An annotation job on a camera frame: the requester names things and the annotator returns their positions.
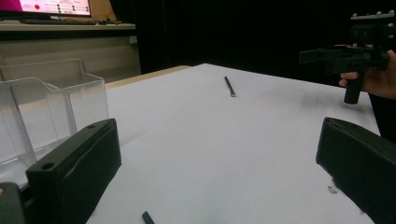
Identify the black keyboard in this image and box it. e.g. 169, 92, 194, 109
18, 19, 98, 26

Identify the clear plastic organizer box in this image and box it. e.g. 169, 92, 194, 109
0, 58, 110, 189

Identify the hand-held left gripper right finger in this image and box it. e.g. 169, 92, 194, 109
315, 117, 396, 224

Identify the long wooden desk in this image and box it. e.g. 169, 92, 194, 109
0, 20, 137, 41

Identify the thin black pencil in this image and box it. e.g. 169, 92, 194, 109
224, 76, 237, 98

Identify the white table cover sheet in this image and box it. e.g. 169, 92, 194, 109
87, 63, 381, 224

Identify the black curtain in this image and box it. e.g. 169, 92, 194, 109
108, 0, 396, 141

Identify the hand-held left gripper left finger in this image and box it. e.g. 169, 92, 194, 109
26, 118, 122, 224

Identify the short black stick piece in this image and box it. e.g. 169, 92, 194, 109
141, 210, 156, 224

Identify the computer monitor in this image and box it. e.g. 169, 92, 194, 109
0, 0, 93, 19

